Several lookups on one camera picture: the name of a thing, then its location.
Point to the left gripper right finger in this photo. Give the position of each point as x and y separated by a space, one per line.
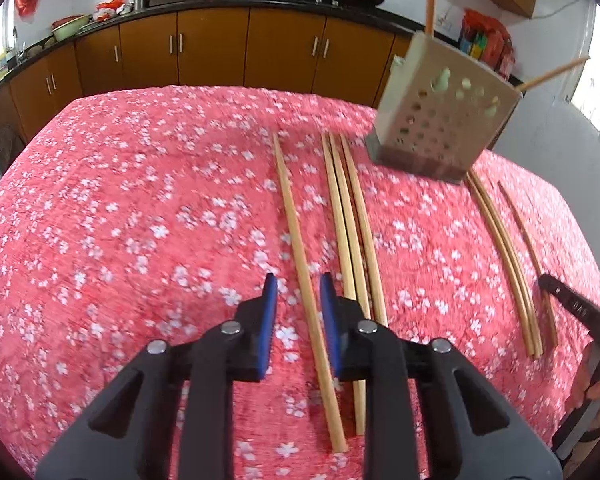
471 431

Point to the person's right hand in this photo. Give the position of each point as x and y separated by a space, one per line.
584 387

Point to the red floral tablecloth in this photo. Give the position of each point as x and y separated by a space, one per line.
148 214

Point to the beige perforated utensil holder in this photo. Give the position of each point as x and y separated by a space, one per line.
439 111

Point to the wooden lower cabinets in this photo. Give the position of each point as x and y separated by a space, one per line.
230 47

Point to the red bags and bottles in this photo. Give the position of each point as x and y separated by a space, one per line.
488 41

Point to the black countertop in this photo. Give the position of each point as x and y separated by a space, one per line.
373 17

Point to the green bowl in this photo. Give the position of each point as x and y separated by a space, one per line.
69 26

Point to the red white bag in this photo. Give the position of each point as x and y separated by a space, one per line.
110 9

